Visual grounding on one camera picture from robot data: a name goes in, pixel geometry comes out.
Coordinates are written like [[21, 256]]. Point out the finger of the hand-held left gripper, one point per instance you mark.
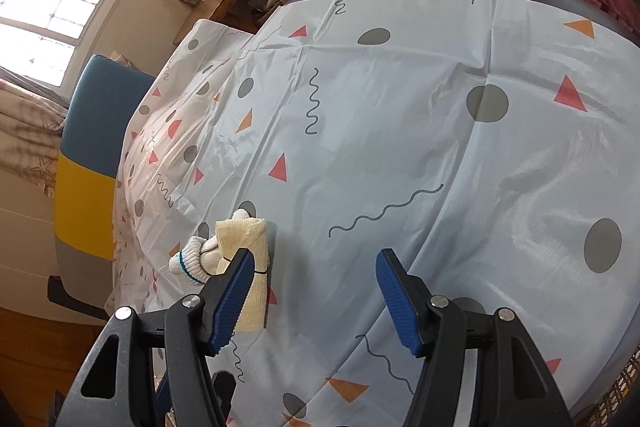
[[223, 389]]

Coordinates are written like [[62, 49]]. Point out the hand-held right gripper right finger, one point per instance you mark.
[[400, 302]]

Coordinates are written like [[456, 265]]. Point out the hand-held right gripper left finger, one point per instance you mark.
[[230, 302]]

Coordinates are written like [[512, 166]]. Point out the white knit glove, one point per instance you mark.
[[192, 259]]

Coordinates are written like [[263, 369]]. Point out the beige knit sock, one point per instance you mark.
[[242, 231]]

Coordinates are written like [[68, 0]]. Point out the patterned plastic tablecloth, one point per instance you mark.
[[400, 157]]

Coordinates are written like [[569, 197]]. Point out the blue and yellow chair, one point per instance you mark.
[[100, 117]]

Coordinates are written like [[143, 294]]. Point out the woven basket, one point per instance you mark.
[[615, 387]]

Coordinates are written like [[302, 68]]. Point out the pale patterned curtain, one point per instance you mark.
[[25, 132]]

